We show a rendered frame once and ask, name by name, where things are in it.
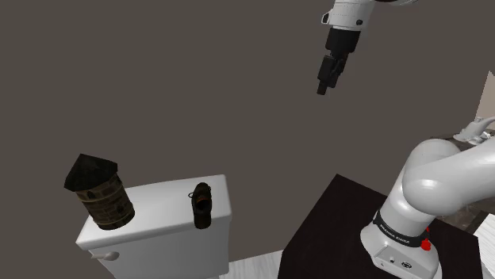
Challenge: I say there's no dark robot stand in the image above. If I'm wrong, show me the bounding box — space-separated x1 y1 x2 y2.
277 173 485 279

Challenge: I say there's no brown tower figure black roof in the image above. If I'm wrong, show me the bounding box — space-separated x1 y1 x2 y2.
63 153 136 231

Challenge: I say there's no white toilet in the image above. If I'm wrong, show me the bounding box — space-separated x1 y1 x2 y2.
75 174 233 279

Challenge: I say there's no dark brown shoe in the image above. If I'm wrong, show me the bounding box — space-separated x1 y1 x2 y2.
188 182 213 230

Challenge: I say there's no white sink faucet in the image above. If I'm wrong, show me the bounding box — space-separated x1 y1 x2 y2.
452 116 495 146

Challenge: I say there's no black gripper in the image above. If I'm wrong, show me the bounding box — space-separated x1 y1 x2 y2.
317 26 362 96

